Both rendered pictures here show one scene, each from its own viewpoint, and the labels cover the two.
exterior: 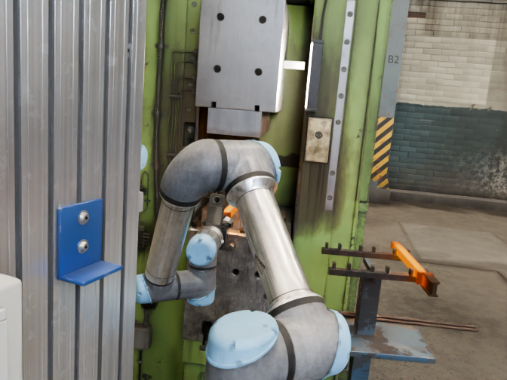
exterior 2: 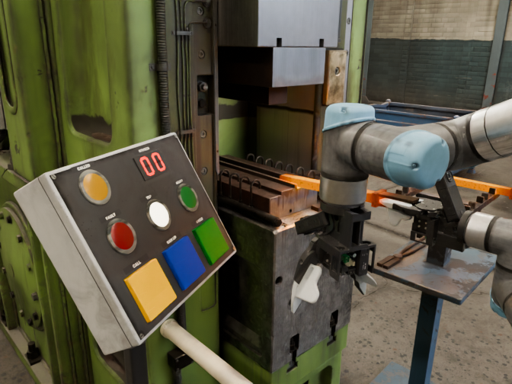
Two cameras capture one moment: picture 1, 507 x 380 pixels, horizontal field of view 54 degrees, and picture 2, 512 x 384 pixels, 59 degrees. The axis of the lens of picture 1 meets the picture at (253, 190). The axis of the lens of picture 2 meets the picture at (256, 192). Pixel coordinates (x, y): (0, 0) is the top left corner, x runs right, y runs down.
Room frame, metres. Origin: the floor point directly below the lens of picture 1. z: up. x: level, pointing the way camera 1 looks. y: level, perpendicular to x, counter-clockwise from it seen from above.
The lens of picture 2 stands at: (1.14, 1.07, 1.38)
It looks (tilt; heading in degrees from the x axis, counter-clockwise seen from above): 18 degrees down; 312
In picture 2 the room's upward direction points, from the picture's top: 1 degrees clockwise
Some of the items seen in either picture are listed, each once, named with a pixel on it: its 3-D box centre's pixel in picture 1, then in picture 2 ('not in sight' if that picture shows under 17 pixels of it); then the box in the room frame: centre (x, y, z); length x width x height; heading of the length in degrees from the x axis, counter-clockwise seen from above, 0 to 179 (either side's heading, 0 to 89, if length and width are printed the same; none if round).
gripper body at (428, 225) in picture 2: (213, 235); (442, 224); (1.44, 0.11, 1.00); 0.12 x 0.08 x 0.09; 175
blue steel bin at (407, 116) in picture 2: not in sight; (414, 138); (3.17, -3.92, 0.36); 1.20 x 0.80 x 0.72; 178
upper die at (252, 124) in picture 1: (241, 120); (246, 63); (2.07, 0.07, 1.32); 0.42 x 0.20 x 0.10; 175
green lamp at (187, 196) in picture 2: not in sight; (187, 197); (1.78, 0.54, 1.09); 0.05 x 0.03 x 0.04; 85
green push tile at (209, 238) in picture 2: not in sight; (209, 241); (1.74, 0.52, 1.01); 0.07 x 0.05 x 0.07; 110
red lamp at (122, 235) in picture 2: not in sight; (122, 235); (1.72, 0.72, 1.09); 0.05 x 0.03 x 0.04; 85
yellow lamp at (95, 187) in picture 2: not in sight; (95, 187); (1.76, 0.74, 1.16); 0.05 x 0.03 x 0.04; 85
